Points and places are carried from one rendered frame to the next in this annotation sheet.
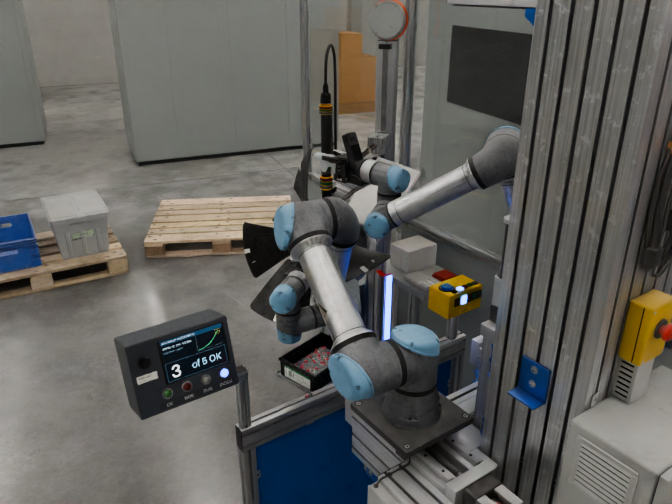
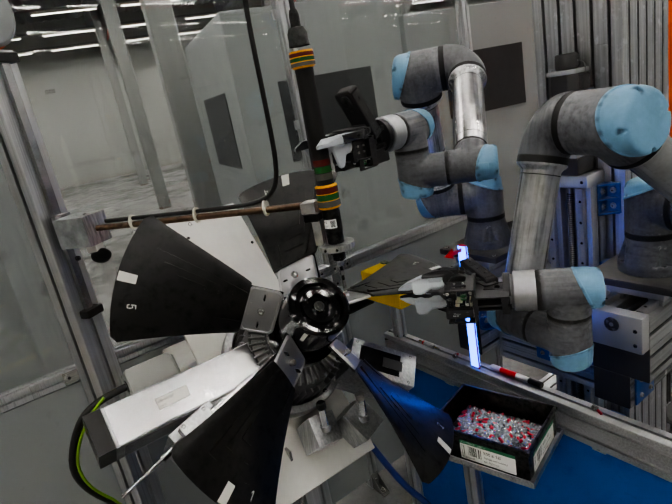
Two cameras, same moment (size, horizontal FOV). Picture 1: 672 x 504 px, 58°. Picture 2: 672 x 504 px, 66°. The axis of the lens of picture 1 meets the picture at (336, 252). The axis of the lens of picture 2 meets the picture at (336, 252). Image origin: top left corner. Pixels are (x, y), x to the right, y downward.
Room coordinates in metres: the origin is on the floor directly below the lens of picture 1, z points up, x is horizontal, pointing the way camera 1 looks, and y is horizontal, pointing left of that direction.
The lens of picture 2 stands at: (1.97, 1.01, 1.58)
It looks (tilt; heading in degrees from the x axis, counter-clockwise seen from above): 17 degrees down; 272
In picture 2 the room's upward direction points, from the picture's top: 11 degrees counter-clockwise
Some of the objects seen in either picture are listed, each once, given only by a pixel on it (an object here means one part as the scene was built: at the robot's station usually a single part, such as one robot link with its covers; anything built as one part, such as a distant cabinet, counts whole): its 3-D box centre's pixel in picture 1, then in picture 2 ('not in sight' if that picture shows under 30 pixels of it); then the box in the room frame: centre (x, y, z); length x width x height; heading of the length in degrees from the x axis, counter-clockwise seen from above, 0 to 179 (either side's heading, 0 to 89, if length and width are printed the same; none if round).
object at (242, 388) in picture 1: (242, 397); not in sight; (1.39, 0.26, 0.96); 0.03 x 0.03 x 0.20; 35
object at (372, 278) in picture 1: (373, 339); not in sight; (2.29, -0.17, 0.58); 0.09 x 0.05 x 1.15; 35
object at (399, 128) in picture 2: (372, 171); (385, 134); (1.85, -0.11, 1.48); 0.08 x 0.05 x 0.08; 134
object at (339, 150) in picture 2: (323, 162); (337, 152); (1.95, 0.04, 1.48); 0.09 x 0.03 x 0.06; 57
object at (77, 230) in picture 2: (378, 143); (80, 229); (2.57, -0.19, 1.39); 0.10 x 0.07 x 0.09; 160
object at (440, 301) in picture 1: (454, 297); (392, 285); (1.86, -0.41, 1.02); 0.16 x 0.10 x 0.11; 125
